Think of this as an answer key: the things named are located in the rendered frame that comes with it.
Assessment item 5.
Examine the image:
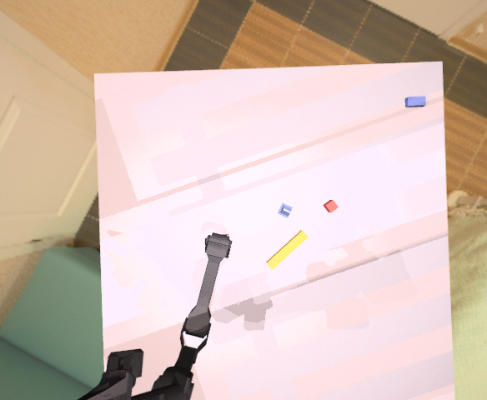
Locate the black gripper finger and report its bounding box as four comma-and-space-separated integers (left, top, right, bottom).
78, 369, 129, 400

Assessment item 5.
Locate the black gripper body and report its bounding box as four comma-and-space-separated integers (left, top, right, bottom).
106, 349, 166, 400

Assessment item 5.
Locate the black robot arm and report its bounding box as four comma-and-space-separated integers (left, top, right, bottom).
151, 232, 232, 400

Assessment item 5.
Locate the yellow bar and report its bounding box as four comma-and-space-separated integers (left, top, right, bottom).
266, 230, 308, 270

